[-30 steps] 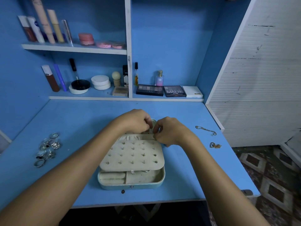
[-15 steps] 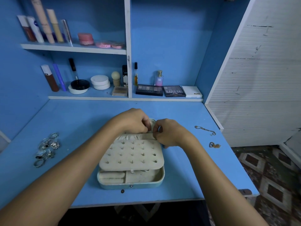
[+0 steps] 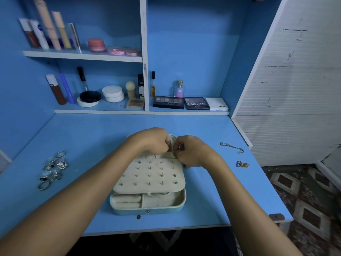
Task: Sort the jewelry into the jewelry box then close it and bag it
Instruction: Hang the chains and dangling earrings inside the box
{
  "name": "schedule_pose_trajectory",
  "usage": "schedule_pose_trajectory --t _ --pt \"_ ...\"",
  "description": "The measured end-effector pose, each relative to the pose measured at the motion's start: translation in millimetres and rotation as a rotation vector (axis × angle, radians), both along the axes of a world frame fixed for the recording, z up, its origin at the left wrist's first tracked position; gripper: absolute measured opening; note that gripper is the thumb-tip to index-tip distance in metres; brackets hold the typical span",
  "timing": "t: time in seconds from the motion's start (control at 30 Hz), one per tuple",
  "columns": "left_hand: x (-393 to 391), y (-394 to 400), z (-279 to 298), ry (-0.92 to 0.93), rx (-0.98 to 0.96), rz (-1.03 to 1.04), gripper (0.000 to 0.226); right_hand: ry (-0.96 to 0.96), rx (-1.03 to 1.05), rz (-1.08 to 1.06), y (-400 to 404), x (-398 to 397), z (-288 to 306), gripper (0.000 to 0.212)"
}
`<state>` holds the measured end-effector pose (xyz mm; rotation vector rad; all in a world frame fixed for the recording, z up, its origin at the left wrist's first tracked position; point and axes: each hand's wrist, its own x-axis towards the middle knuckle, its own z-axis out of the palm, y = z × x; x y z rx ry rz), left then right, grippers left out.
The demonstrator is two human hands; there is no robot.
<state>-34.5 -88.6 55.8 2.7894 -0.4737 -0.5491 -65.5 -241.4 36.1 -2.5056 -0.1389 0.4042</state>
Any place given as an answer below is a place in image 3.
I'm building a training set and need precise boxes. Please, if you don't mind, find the person's left hand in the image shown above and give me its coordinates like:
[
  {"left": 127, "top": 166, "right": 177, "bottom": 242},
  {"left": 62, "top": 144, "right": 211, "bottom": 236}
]
[{"left": 127, "top": 127, "right": 173, "bottom": 158}]

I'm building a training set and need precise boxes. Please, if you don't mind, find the person's right hand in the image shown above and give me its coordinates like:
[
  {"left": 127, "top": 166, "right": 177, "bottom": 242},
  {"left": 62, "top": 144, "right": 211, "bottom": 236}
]
[{"left": 172, "top": 135, "right": 217, "bottom": 170}]

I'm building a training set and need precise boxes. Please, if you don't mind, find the silver link chain bracelet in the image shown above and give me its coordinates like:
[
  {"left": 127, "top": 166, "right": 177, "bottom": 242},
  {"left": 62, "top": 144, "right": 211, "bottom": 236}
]
[{"left": 220, "top": 142, "right": 245, "bottom": 154}]

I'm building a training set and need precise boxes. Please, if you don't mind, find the cream jewellery box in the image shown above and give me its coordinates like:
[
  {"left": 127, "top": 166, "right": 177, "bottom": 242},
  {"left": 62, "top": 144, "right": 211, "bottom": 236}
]
[{"left": 109, "top": 133, "right": 187, "bottom": 215}]

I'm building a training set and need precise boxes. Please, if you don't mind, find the pile of silver rings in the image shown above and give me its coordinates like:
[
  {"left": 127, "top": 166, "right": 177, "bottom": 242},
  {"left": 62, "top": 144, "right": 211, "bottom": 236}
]
[{"left": 37, "top": 151, "right": 69, "bottom": 191}]

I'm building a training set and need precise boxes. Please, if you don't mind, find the person's left forearm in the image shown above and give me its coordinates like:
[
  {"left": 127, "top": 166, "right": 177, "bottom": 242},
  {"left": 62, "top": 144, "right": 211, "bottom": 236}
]
[{"left": 0, "top": 144, "right": 140, "bottom": 256}]

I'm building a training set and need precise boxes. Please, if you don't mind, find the person's right forearm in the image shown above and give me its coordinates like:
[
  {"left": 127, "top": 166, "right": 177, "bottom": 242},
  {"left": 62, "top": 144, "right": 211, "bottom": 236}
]
[{"left": 201, "top": 157, "right": 303, "bottom": 256}]

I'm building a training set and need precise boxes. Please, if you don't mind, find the white flat box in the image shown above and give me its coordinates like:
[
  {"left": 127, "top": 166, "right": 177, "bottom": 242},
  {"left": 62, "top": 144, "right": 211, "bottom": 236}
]
[{"left": 205, "top": 97, "right": 230, "bottom": 112}]

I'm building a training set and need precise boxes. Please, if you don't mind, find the person's dark clothing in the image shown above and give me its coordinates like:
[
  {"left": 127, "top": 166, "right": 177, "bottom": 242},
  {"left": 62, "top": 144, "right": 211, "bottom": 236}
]
[{"left": 69, "top": 226, "right": 235, "bottom": 256}]

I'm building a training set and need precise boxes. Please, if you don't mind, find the square brown powder compact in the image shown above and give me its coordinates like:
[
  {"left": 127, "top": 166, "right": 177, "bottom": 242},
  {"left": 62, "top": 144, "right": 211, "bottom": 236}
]
[{"left": 126, "top": 98, "right": 146, "bottom": 111}]

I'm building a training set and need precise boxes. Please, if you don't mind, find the dark eyeshadow palette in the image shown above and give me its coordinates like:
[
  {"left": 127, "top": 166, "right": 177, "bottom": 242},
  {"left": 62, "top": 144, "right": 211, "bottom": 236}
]
[{"left": 153, "top": 96, "right": 185, "bottom": 109}]

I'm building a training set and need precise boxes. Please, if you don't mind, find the black lettered eyeshadow palette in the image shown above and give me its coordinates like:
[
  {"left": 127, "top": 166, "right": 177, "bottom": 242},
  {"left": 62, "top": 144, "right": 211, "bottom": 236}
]
[{"left": 184, "top": 97, "right": 211, "bottom": 110}]

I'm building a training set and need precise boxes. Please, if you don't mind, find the black cosmetic bottle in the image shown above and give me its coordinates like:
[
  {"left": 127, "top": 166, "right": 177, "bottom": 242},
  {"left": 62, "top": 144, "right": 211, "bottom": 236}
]
[{"left": 137, "top": 74, "right": 145, "bottom": 99}]

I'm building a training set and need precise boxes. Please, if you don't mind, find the beige makeup sponge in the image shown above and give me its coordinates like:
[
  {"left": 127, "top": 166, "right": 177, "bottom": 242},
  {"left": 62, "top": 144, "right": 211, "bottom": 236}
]
[{"left": 126, "top": 81, "right": 137, "bottom": 99}]

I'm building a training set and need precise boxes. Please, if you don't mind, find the small pink perfume bottle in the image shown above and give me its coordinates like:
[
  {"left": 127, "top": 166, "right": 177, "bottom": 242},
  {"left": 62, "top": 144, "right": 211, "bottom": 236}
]
[{"left": 175, "top": 80, "right": 185, "bottom": 98}]

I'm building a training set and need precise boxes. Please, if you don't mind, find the white round cream jar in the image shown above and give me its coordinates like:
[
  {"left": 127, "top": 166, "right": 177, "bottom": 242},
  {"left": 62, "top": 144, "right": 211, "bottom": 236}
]
[{"left": 102, "top": 85, "right": 125, "bottom": 103}]

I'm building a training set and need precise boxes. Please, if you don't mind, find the white bowl black inside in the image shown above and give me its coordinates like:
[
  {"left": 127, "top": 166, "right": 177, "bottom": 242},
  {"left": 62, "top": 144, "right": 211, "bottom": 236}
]
[{"left": 77, "top": 90, "right": 102, "bottom": 108}]

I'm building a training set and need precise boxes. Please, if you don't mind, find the white shelf unit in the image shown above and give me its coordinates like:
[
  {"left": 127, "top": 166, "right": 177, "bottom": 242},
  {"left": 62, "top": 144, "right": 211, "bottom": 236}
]
[{"left": 23, "top": 0, "right": 267, "bottom": 115}]

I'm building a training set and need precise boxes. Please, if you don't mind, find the black makeup brush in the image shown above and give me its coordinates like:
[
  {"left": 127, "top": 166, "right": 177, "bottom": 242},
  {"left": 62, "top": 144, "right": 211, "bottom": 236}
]
[{"left": 77, "top": 66, "right": 88, "bottom": 93}]

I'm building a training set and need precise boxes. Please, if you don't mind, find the blue cosmetic tube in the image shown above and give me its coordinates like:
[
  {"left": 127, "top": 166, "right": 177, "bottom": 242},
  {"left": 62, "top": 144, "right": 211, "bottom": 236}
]
[{"left": 59, "top": 72, "right": 75, "bottom": 105}]

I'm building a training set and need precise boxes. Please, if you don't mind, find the brown lipstick tube white cap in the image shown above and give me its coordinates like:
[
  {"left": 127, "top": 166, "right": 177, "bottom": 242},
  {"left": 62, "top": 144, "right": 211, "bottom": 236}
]
[{"left": 45, "top": 74, "right": 67, "bottom": 106}]

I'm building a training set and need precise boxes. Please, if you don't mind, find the pink round jar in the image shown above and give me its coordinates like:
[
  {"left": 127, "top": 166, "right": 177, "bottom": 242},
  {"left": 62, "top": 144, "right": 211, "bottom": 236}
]
[{"left": 87, "top": 38, "right": 106, "bottom": 53}]

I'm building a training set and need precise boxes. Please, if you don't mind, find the white slatted cabinet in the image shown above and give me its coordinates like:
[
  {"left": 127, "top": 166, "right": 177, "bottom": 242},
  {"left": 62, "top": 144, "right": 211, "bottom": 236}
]
[{"left": 231, "top": 0, "right": 341, "bottom": 167}]

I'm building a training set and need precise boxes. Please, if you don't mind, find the short beige cosmetic tube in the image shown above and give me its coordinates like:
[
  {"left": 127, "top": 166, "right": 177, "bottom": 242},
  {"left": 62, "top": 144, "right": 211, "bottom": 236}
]
[{"left": 52, "top": 11, "right": 72, "bottom": 50}]

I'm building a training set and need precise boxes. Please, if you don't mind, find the white framed marbled panel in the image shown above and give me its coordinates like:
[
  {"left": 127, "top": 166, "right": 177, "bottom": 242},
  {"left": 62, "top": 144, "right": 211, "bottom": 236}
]
[{"left": 0, "top": 149, "right": 12, "bottom": 174}]

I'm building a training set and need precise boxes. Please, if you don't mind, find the white tube blue label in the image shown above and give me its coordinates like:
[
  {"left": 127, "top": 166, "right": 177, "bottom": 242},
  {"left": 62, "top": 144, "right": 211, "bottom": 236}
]
[{"left": 29, "top": 19, "right": 50, "bottom": 50}]

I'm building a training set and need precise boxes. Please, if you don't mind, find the tall beige cosmetic tube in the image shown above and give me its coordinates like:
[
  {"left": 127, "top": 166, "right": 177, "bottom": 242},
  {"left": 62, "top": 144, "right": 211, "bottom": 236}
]
[{"left": 32, "top": 0, "right": 62, "bottom": 51}]

